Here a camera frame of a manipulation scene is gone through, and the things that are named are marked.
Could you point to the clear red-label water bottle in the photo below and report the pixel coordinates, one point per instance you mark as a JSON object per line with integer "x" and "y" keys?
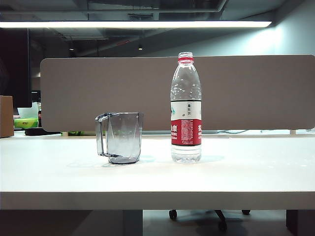
{"x": 186, "y": 132}

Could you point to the grey transparent faceted mug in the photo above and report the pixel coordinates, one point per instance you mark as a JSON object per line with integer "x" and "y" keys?
{"x": 123, "y": 137}

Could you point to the small dark cola bottle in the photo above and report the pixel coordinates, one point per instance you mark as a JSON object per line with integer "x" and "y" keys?
{"x": 40, "y": 115}

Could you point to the brown desk divider panel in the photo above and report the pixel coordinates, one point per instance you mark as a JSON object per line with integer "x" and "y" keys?
{"x": 98, "y": 86}

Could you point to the green flat package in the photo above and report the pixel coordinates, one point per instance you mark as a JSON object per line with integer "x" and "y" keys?
{"x": 76, "y": 133}

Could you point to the grey table leg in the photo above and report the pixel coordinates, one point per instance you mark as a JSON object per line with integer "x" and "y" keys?
{"x": 300, "y": 222}
{"x": 133, "y": 222}

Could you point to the long ceiling light strip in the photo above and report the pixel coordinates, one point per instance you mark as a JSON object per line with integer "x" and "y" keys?
{"x": 98, "y": 24}

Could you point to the black office chair base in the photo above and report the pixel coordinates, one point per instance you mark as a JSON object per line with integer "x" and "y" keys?
{"x": 221, "y": 216}

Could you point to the black monitor base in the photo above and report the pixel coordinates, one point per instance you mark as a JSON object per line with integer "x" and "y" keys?
{"x": 39, "y": 132}

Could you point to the green tissue box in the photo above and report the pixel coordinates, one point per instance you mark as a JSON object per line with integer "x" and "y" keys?
{"x": 25, "y": 122}

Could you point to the dark computer monitor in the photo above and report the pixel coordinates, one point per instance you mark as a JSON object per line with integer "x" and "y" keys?
{"x": 14, "y": 68}

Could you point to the brown cardboard box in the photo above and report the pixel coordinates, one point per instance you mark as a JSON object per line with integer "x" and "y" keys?
{"x": 6, "y": 115}

